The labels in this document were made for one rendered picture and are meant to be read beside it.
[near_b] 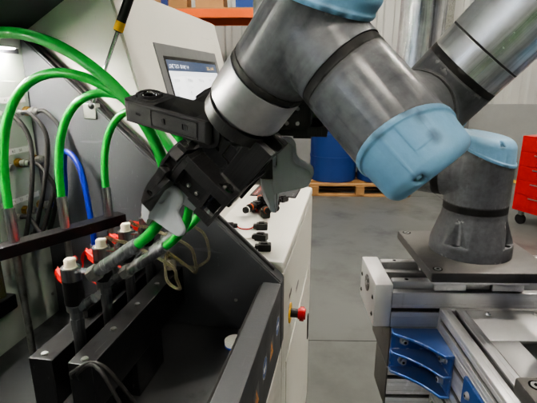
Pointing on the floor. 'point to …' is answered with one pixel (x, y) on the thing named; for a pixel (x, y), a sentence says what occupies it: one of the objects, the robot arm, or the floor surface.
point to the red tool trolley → (527, 180)
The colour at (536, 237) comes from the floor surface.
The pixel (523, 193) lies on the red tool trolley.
